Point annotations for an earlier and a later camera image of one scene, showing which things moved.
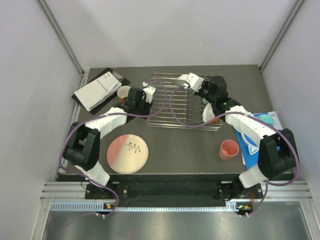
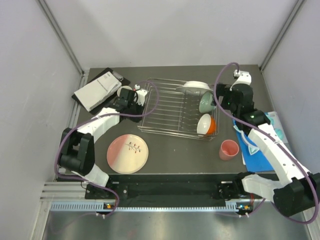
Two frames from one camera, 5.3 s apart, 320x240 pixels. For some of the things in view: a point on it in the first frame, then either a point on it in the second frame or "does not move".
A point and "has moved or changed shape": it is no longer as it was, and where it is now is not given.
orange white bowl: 208,113 → 206,125
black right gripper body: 204,92 → 224,90
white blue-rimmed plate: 182,77 has moved or changed shape
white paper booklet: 94,93 does not move
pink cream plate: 127,154 does not move
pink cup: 228,149 does not move
